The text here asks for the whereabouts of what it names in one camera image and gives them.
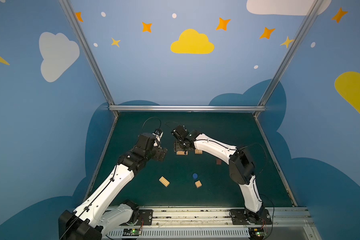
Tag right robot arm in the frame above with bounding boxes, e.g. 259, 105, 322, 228
171, 125, 265, 224

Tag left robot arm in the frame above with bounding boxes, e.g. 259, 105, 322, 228
58, 146, 168, 240

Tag wide wood block front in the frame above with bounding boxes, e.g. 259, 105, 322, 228
159, 177, 170, 187

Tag small wood cube front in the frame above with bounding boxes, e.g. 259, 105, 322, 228
195, 181, 202, 188

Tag rear horizontal aluminium bar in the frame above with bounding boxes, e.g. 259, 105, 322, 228
108, 105, 266, 113

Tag left controller board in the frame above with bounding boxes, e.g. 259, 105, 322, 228
122, 229, 142, 237

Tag controller board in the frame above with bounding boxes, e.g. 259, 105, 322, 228
248, 228, 266, 240
122, 229, 142, 237

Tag right controller board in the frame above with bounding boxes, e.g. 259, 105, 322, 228
248, 228, 266, 240

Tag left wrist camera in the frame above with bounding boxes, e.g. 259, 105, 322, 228
137, 129, 163, 150

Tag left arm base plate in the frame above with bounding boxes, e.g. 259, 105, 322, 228
132, 209, 153, 226

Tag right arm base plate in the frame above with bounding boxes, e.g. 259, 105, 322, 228
229, 209, 273, 225

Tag aluminium rail front frame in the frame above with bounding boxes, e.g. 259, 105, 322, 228
101, 207, 321, 240

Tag right diagonal aluminium post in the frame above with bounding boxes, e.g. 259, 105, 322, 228
258, 0, 324, 111

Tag diagonal aluminium post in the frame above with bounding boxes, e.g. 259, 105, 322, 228
59, 0, 115, 107
258, 0, 324, 111

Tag left diagonal aluminium post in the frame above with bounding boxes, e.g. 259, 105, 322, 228
59, 0, 115, 107

